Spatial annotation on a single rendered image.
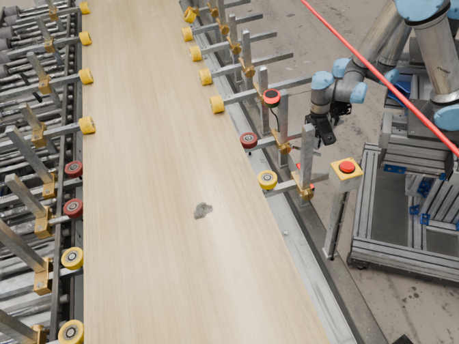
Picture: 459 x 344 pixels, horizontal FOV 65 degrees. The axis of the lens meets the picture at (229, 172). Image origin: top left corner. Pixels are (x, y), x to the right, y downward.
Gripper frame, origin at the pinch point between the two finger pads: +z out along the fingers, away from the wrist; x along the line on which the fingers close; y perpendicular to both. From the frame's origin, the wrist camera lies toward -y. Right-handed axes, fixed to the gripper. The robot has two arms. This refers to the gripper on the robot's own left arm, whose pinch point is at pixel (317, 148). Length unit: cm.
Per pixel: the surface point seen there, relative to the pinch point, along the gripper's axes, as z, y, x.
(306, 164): -8.0, -12.9, 11.4
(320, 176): 8.5, -8.1, 2.2
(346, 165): -32, -37, 11
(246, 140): 0.4, 16.9, 26.9
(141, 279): 1, -34, 81
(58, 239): 7, -3, 113
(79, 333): 0, -46, 102
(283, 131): -3.5, 12.1, 11.1
